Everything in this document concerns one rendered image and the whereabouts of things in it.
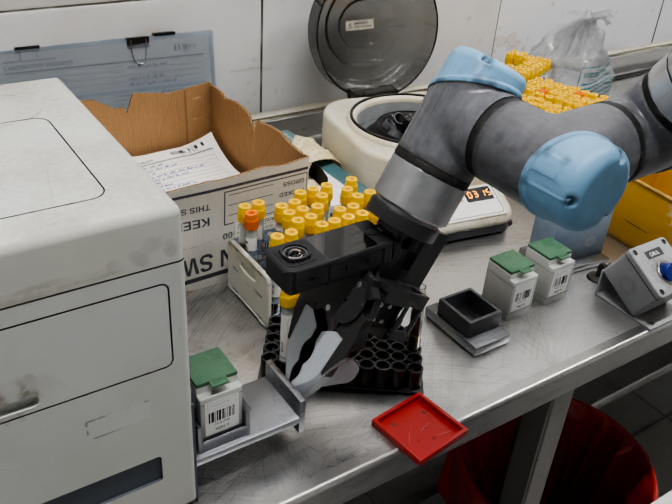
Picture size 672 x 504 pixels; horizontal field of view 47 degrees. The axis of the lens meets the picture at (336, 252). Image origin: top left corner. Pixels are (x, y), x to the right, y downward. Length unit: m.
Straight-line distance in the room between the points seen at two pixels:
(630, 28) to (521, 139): 1.31
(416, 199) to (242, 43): 0.64
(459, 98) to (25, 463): 0.44
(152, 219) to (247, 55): 0.77
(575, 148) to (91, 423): 0.41
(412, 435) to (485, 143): 0.30
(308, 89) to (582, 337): 0.65
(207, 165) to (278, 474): 0.52
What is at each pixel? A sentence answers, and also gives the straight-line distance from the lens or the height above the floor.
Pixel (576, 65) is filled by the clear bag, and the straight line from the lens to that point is 1.53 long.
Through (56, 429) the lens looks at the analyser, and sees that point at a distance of 0.59.
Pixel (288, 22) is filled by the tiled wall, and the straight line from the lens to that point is 1.28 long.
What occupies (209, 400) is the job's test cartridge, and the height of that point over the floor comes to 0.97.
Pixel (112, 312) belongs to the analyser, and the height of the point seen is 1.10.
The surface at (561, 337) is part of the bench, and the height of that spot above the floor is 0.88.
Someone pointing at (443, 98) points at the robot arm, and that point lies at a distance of 0.67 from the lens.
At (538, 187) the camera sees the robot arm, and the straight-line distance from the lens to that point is 0.61.
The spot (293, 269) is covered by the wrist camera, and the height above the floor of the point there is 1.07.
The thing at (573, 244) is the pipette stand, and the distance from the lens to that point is 1.07.
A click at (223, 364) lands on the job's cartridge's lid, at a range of 0.68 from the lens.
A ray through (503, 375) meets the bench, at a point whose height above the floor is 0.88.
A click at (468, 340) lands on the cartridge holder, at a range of 0.89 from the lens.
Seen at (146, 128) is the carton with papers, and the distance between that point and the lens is 1.15.
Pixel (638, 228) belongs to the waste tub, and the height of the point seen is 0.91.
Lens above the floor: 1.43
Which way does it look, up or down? 32 degrees down
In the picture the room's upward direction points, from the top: 4 degrees clockwise
